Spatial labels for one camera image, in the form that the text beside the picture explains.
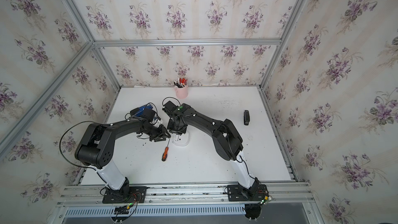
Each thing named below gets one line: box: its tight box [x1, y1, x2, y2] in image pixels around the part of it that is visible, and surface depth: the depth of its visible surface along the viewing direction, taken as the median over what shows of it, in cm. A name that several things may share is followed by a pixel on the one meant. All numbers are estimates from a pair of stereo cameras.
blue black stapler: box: [130, 104, 153, 117], surface depth 104 cm
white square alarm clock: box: [172, 131, 190, 147], surface depth 90 cm
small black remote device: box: [243, 109, 251, 126], surface depth 100 cm
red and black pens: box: [173, 77, 188, 88], surface depth 110 cm
